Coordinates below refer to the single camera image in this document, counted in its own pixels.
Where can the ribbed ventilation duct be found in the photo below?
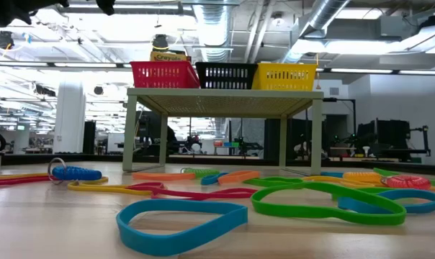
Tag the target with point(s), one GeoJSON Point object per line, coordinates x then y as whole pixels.
{"type": "Point", "coordinates": [214, 21]}

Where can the narrow black cabinet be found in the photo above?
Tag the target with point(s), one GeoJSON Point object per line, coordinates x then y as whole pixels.
{"type": "Point", "coordinates": [89, 136]}

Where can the red plastic basket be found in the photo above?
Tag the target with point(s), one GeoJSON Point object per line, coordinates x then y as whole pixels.
{"type": "Point", "coordinates": [167, 64]}

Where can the green rubber band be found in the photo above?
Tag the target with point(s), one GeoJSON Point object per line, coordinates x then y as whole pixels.
{"type": "Point", "coordinates": [377, 189]}
{"type": "Point", "coordinates": [385, 172]}
{"type": "Point", "coordinates": [248, 182]}
{"type": "Point", "coordinates": [311, 212]}

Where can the blue rubber band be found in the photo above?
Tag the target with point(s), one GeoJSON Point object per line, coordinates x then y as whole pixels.
{"type": "Point", "coordinates": [419, 194]}
{"type": "Point", "coordinates": [174, 244]}
{"type": "Point", "coordinates": [332, 174]}
{"type": "Point", "coordinates": [212, 178]}

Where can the black plastic basket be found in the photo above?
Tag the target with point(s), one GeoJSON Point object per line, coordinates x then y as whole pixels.
{"type": "Point", "coordinates": [224, 65]}

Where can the silver ventilation duct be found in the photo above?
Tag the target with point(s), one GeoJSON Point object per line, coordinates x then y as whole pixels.
{"type": "Point", "coordinates": [325, 14]}

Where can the small black round fixture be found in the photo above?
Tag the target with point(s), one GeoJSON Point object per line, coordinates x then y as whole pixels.
{"type": "Point", "coordinates": [98, 90]}

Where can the orange rubber band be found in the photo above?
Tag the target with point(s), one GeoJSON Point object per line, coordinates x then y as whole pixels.
{"type": "Point", "coordinates": [163, 176]}
{"type": "Point", "coordinates": [239, 176]}

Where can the white pillar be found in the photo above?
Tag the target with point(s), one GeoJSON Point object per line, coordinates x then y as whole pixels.
{"type": "Point", "coordinates": [69, 115]}

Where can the yellow plastic basket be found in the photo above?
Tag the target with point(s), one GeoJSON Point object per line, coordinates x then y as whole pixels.
{"type": "Point", "coordinates": [282, 66]}

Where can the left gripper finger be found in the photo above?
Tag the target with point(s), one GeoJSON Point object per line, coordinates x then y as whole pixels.
{"type": "Point", "coordinates": [106, 6]}

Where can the long red rubber band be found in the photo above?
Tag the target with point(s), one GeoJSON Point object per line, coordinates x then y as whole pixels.
{"type": "Point", "coordinates": [217, 195]}

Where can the yellow Crayola crayon box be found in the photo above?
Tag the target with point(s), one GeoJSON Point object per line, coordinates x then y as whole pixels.
{"type": "Point", "coordinates": [169, 57]}

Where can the black aluminium table frame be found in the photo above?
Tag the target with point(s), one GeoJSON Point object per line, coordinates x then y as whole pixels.
{"type": "Point", "coordinates": [239, 157]}

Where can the clear acrylic stand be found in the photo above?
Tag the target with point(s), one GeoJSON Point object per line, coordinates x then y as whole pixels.
{"type": "Point", "coordinates": [224, 93]}

